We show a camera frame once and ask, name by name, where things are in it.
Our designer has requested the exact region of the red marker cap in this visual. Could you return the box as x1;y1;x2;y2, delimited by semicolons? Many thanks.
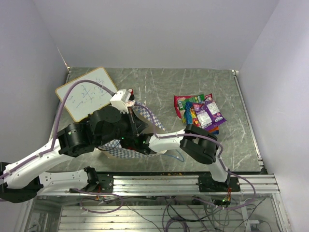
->
128;88;135;101

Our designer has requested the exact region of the checkered paper bag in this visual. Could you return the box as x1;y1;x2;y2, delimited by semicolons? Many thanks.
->
96;101;185;162

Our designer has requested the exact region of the purple snack packet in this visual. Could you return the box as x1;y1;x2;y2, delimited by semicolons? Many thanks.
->
193;97;226;132

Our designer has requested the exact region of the green snack bag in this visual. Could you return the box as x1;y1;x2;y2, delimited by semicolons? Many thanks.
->
177;94;205;110

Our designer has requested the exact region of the blue Slendy snack bag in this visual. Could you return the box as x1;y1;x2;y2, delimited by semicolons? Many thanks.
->
184;101;201;127

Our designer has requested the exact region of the red snack bag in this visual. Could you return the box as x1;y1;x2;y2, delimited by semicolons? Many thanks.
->
173;93;212;122

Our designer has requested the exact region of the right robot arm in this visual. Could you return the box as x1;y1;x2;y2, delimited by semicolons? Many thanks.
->
121;124;230;191

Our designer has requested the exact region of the small whiteboard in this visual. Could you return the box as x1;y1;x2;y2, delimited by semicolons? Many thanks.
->
56;67;118;122

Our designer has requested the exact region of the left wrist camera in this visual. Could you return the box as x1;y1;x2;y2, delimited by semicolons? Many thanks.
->
110;89;135;114

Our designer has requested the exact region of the aluminium rail frame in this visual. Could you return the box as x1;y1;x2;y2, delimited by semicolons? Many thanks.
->
18;172;291;232

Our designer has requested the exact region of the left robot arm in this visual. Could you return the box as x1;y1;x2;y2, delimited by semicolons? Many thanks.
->
0;106;148;203

